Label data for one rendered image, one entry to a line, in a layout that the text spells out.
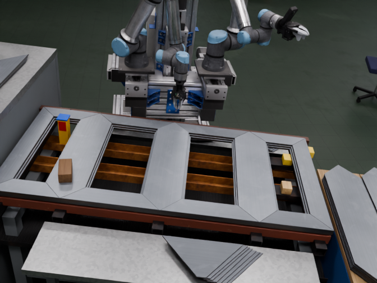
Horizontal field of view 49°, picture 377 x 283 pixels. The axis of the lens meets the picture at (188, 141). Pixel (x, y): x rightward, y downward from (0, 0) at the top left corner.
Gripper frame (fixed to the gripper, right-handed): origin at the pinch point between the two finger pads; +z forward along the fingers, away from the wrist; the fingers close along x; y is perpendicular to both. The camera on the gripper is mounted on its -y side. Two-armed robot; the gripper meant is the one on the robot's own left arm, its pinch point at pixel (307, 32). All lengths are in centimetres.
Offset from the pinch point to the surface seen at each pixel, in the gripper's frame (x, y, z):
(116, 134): 89, 67, -58
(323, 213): 38, 56, 62
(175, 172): 85, 50, 6
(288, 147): 14, 61, 14
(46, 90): 117, 43, -94
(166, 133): 72, 52, -25
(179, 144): 71, 52, -14
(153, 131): 76, 53, -32
